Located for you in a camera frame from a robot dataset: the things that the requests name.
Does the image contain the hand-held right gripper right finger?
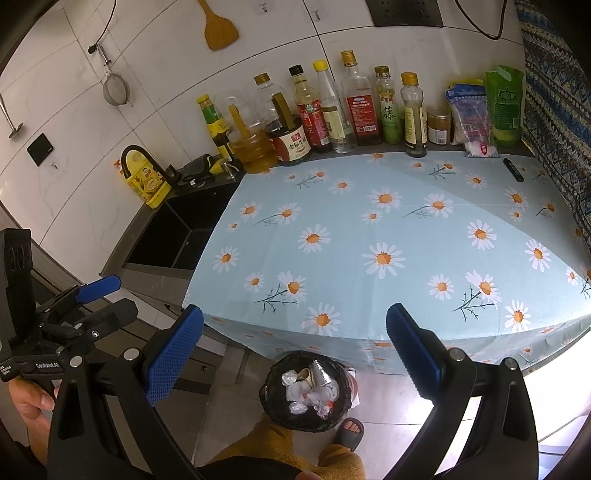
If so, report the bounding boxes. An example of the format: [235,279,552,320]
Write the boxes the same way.
[383,303,541,480]

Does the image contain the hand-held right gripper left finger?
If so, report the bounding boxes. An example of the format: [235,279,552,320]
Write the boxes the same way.
[46,305,205,480]

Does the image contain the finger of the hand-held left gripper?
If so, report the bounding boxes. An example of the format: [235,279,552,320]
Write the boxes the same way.
[44,275,122,321]
[48,299,139,355]

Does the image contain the grey foil cup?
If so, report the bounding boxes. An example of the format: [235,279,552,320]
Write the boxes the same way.
[306,361,334,389]

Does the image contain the trash bin with black liner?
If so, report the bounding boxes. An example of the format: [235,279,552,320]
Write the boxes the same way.
[259,351,358,432]

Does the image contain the white towel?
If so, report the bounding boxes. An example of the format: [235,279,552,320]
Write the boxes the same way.
[286,383,319,404]

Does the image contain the person's left hand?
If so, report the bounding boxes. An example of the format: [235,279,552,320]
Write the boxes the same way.
[8,379,56,444]

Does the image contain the black sink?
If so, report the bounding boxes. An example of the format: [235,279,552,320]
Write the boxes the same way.
[124,178,241,271]

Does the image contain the person's foot in sandal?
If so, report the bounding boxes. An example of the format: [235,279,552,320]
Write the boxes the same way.
[339,418,365,452]

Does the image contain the yellow dish soap bottle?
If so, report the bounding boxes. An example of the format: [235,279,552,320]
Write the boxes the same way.
[113,154,168,209]

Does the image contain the person's orange trousers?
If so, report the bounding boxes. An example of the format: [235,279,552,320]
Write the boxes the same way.
[205,413,365,480]

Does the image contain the black faucet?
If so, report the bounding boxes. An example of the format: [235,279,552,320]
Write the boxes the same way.
[121,145,174,188]

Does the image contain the daisy print tablecloth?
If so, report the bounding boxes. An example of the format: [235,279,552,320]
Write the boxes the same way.
[182,150,591,377]

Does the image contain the metal ladle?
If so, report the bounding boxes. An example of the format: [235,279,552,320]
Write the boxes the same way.
[0,95,26,139]

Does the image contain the metal strainer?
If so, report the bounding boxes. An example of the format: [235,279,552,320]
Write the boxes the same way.
[95,45,133,108]

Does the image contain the cooking oil jug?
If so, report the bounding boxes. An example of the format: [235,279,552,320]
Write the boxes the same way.
[225,97,276,175]

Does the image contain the black lighter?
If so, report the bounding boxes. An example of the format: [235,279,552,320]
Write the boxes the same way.
[502,158,526,183]

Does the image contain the small white packet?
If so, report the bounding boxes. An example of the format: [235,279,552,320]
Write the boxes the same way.
[464,141,502,159]

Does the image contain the small brown jar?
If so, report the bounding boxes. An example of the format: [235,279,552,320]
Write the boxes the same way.
[426,107,452,146]

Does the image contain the yellow cap dark bottle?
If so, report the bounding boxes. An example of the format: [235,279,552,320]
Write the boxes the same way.
[400,72,429,158]

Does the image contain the green liquid bottle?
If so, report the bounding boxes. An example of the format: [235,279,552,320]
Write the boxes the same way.
[373,66,406,145]

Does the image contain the dark soy sauce jug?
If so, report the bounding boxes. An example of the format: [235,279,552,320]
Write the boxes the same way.
[253,73,312,167]

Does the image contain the gold cap red label bottle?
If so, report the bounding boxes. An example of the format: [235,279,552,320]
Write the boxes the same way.
[340,51,383,147]

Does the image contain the white blue plastic bag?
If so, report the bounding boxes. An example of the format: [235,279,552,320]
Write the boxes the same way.
[445,83,492,146]

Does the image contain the black cap red label bottle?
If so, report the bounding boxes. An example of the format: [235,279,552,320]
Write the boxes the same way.
[288,65,332,154]

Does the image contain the green pouch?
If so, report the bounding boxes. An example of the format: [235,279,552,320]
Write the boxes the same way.
[484,65,527,148]

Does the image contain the yellow cap clear bottle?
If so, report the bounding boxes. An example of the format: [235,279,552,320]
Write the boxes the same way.
[312,60,357,154]

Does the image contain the wooden spatula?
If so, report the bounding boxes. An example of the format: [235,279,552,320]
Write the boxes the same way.
[196,0,240,51]

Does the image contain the blue patterned curtain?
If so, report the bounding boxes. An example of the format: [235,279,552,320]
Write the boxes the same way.
[515,0,591,241]

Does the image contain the black outlet panel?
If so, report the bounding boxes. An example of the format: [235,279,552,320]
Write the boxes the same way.
[366,0,444,27]

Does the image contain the black wall switch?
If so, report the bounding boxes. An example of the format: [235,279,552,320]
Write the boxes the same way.
[27,133,55,166]

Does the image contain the grey hanging wire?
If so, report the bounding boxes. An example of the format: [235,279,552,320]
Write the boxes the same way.
[88,0,117,54]

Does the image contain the black power cable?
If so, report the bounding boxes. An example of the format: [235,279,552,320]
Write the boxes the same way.
[455,0,504,40]

